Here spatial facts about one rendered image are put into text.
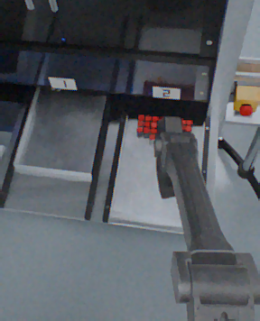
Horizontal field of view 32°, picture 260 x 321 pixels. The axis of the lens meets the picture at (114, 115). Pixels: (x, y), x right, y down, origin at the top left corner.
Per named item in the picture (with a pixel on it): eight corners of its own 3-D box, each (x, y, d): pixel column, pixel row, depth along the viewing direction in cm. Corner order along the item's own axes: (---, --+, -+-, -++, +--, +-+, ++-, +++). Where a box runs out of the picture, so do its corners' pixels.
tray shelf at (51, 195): (29, 85, 168) (27, 82, 166) (219, 103, 157) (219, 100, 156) (-9, 208, 145) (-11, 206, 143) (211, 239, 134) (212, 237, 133)
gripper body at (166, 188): (181, 158, 111) (182, 144, 104) (188, 197, 105) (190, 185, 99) (155, 160, 111) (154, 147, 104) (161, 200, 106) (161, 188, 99)
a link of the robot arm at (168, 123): (155, 149, 91) (198, 151, 91) (153, 101, 97) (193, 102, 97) (150, 173, 101) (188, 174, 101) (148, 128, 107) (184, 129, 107)
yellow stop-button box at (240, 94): (233, 92, 147) (236, 79, 141) (255, 94, 146) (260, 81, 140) (232, 112, 144) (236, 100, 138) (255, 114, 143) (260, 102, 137)
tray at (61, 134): (40, 83, 165) (38, 77, 162) (109, 89, 161) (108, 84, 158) (15, 168, 149) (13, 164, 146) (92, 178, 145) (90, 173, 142)
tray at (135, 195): (127, 119, 155) (126, 114, 152) (204, 126, 151) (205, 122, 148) (111, 214, 139) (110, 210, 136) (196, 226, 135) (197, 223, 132)
